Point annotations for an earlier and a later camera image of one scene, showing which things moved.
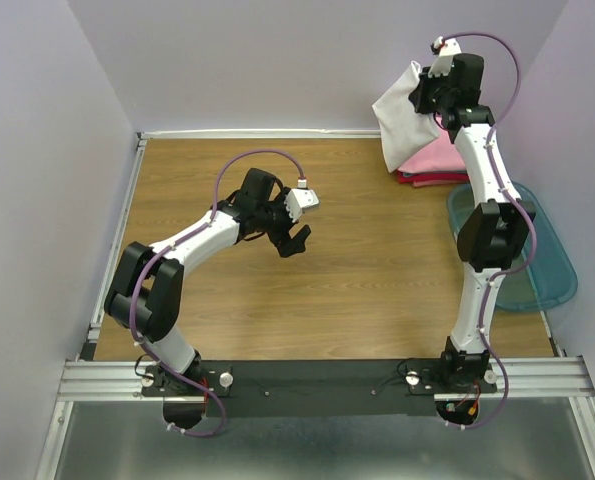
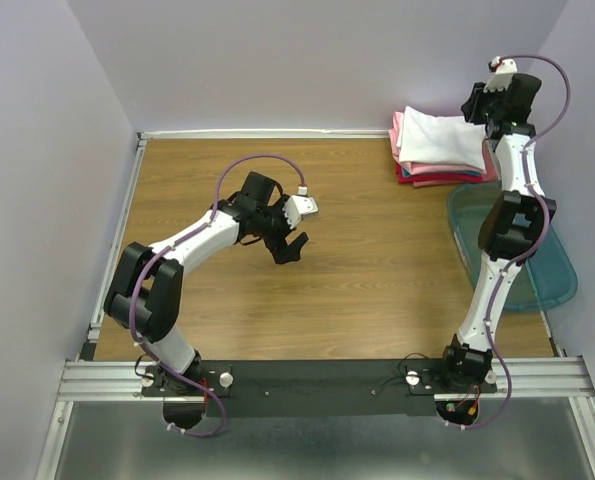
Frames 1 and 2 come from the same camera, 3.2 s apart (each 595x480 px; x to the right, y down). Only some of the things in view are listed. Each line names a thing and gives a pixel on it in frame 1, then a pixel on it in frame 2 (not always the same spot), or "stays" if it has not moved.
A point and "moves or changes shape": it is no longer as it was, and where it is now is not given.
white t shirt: [404, 131] moves or changes shape
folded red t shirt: [405, 177] stays
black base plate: [260, 388] stays
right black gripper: [417, 95] → [477, 95]
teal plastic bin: [549, 279] stays
